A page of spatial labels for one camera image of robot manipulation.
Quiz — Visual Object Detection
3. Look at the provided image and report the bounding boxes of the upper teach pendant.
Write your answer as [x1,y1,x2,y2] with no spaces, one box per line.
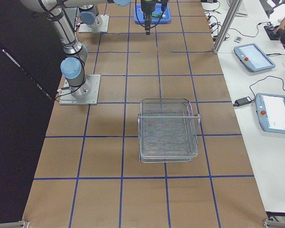
[234,43,276,72]

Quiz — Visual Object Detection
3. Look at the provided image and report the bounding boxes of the lower teach pendant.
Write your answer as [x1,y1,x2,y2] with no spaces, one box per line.
[255,93,285,134]

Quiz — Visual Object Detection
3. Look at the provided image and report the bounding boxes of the black power adapter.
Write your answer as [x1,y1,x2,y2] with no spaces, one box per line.
[233,96,254,107]

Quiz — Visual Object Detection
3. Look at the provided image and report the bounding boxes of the blue plastic tray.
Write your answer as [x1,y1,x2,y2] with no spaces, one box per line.
[133,4,171,24]

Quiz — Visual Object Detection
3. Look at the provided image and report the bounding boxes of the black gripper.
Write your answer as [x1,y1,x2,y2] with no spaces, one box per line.
[141,0,168,35]

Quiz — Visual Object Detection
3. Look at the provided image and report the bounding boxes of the aluminium frame post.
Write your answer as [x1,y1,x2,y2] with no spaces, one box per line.
[213,0,242,54]

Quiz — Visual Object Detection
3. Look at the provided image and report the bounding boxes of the teach pendant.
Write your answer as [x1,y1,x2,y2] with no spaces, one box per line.
[255,93,285,134]
[234,43,276,72]

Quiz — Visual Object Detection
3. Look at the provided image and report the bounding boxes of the green circuit board part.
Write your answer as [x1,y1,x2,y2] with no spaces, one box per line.
[152,12,162,19]

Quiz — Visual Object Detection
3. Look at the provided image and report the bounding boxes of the wire mesh shelf basket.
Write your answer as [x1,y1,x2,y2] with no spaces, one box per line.
[138,98,201,163]

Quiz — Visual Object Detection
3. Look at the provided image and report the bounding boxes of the white keyboard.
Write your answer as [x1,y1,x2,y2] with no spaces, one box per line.
[236,1,248,17]

